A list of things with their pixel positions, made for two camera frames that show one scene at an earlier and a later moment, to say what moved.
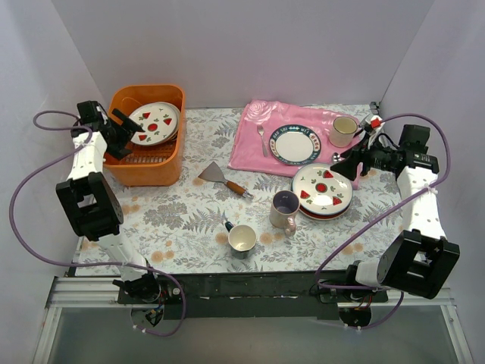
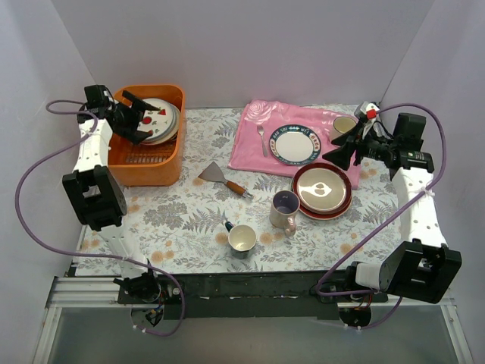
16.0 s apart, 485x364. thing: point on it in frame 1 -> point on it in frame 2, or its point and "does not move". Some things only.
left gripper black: x=114 y=136 -> x=126 y=118
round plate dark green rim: x=295 y=145 does not move
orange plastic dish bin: x=148 y=165 does not move
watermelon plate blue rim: x=322 y=190 -> x=161 y=121
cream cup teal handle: x=242 y=239 does not move
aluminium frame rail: x=92 y=292 does not move
